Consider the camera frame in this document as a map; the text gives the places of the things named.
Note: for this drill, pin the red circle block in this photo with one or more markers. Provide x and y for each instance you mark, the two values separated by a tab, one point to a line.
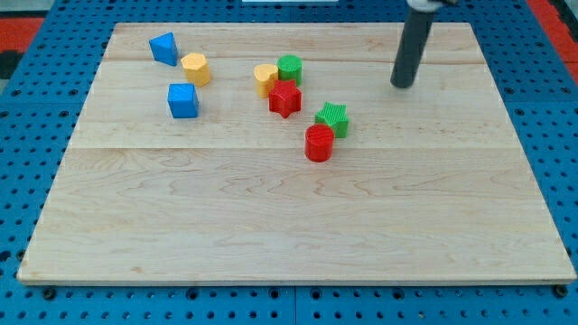
318	143

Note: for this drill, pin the green circle block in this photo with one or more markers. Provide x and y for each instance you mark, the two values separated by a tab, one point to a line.
290	67

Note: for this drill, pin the yellow hexagon block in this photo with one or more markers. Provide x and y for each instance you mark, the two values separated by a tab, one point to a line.
196	69

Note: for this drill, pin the red star block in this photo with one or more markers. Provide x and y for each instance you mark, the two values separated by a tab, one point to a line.
285	98

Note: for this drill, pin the green star block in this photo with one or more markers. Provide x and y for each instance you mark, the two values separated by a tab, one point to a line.
335	116

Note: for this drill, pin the wooden board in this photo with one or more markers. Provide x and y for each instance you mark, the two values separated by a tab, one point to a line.
430	187

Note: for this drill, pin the yellow heart block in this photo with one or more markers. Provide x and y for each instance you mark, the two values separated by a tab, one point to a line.
265	76

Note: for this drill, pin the blue cube block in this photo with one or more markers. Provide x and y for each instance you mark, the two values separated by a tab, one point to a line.
182	100

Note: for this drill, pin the blue triangle block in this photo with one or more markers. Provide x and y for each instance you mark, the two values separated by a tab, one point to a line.
164	49

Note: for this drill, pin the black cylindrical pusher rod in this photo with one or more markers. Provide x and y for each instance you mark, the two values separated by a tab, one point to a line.
410	51

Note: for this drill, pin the silver rod mount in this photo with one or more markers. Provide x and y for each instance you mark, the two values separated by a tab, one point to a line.
429	6

